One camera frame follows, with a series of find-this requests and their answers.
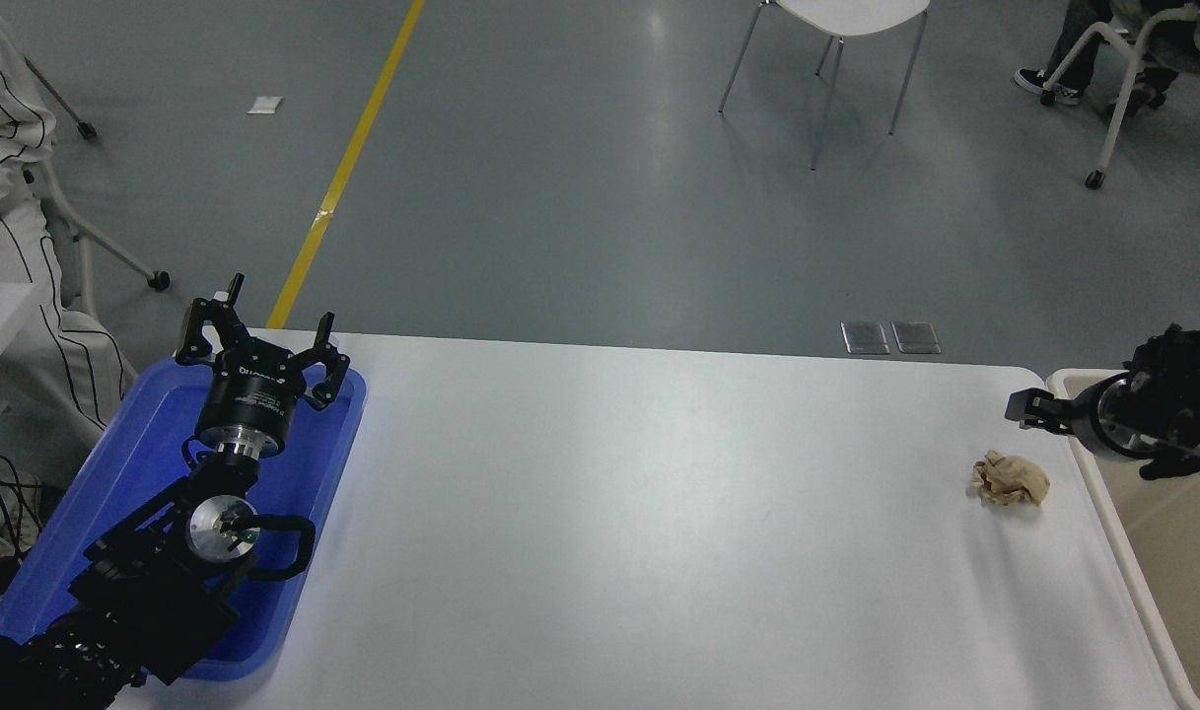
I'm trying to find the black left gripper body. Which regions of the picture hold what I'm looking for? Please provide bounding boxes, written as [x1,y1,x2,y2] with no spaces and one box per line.
[195,340,311,440]

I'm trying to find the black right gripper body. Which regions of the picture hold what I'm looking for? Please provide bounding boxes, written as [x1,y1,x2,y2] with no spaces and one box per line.
[1071,375,1133,460]

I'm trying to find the tan paper ball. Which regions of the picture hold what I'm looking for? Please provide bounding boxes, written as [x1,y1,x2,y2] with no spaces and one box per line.
[971,451,1051,509]

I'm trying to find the grey wheeled office chair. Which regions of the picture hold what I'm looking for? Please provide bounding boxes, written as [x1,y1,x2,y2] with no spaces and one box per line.
[23,59,172,317]

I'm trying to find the large pale bin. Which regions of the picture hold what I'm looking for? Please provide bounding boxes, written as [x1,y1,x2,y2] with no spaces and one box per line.
[1046,370,1200,710]

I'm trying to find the blue plastic tray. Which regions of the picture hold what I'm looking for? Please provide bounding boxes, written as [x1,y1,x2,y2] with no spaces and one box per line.
[0,355,369,681]

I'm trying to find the person in striped white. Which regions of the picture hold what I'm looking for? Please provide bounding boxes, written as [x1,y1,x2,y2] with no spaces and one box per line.
[0,0,137,445]

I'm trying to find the white framed wheeled chair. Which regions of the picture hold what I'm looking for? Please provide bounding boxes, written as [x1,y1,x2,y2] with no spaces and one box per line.
[1041,5,1200,190]

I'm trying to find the seated person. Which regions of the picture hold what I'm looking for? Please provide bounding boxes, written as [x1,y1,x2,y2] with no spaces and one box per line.
[1014,0,1200,107]

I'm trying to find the white chair with metal legs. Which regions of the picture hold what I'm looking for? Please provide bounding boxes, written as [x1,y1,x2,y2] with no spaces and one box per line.
[718,0,931,171]

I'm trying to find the black floor cables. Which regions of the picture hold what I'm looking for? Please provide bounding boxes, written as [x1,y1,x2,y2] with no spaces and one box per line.
[0,449,43,612]

